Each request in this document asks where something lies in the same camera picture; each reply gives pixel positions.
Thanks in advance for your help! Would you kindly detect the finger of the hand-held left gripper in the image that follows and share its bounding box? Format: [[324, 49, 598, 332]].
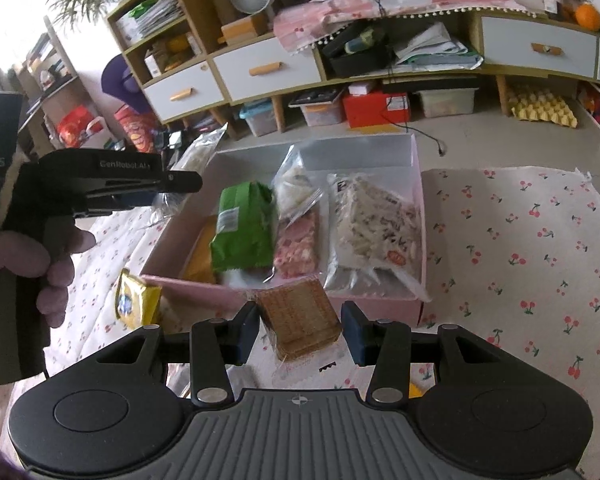
[[162, 170, 204, 194], [75, 190, 162, 218]]

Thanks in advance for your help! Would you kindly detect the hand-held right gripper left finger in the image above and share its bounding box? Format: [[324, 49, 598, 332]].
[[96, 301, 261, 407]]

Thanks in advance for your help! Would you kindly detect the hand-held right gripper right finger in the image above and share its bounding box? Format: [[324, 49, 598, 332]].
[[340, 301, 508, 407]]

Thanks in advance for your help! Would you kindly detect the pink cardboard box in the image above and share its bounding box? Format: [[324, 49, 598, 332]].
[[139, 132, 433, 328]]

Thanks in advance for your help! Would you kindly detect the clear plastic bag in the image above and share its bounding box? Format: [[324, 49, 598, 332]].
[[151, 124, 229, 223]]

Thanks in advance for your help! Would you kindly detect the clear-wrapped wafer biscuit packet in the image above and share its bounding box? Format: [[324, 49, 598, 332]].
[[254, 279, 344, 362]]

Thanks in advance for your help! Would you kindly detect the green snack packet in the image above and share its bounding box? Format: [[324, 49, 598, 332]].
[[209, 181, 277, 275]]

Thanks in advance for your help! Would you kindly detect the orange yellow snack packet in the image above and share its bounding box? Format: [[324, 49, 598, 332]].
[[180, 215, 221, 285]]

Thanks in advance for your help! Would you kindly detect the gold foil snack packet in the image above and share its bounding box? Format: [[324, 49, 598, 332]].
[[114, 268, 163, 330]]

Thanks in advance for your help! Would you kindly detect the clear bag of white snacks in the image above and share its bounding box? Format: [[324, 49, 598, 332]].
[[271, 144, 327, 226]]

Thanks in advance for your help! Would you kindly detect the clear bag of white candies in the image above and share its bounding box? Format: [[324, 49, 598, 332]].
[[324, 171, 431, 303]]

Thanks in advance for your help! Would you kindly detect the person's left hand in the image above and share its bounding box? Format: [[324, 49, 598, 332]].
[[0, 219, 97, 362]]

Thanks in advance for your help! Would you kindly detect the red and white bag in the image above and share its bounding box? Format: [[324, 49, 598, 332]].
[[56, 104, 112, 150]]

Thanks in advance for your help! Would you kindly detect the red printed bag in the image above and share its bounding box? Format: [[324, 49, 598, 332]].
[[114, 104, 165, 155]]

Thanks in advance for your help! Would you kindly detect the side shelf unit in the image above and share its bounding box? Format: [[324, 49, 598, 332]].
[[10, 20, 83, 138]]

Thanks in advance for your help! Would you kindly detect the blue lid storage box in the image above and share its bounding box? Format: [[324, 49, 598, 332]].
[[238, 101, 279, 137]]

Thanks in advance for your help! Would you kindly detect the purple cap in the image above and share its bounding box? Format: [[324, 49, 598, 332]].
[[101, 54, 157, 112]]

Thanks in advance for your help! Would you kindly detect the yellow shelf object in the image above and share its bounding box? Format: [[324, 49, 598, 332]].
[[165, 34, 192, 57]]

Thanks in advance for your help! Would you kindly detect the clear plastic storage box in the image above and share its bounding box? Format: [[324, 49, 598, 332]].
[[412, 87, 481, 120], [300, 99, 344, 127]]

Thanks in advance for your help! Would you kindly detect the small wooden box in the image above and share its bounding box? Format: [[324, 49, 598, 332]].
[[219, 12, 269, 45]]

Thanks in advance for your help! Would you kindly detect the cherry print cloth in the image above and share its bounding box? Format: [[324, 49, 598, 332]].
[[42, 165, 600, 480]]

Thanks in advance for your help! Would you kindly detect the shelf stack of papers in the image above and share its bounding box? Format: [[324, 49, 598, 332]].
[[115, 0, 187, 45]]

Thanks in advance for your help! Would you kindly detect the wooden cabinet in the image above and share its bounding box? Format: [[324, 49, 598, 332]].
[[105, 0, 600, 136]]

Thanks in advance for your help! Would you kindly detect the red box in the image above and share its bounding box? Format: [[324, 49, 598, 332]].
[[341, 91, 412, 129]]

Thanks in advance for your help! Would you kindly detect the black box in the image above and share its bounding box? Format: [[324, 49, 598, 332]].
[[324, 22, 397, 79]]

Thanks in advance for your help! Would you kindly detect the loose pile of papers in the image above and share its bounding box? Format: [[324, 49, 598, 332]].
[[394, 21, 484, 72]]

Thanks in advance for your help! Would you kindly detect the pink tasselled cloth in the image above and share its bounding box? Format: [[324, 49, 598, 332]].
[[272, 0, 537, 57]]

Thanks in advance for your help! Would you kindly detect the yellow egg tray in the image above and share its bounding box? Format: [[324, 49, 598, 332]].
[[509, 84, 579, 129]]

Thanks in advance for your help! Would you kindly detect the orange fruit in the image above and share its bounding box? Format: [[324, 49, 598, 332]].
[[574, 3, 600, 32]]

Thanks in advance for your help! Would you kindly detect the black cable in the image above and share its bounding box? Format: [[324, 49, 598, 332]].
[[375, 0, 447, 156]]

